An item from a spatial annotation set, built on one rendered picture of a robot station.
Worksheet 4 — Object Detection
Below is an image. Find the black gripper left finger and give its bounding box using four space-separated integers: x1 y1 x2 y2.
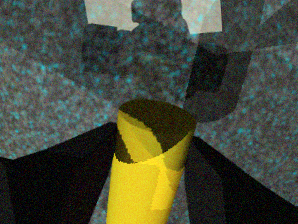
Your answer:
0 121 117 224

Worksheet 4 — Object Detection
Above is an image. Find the yellow cylinder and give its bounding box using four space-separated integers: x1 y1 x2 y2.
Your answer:
106 100 197 224

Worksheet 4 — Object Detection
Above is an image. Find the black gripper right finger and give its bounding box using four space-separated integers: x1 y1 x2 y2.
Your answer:
184 136 298 224

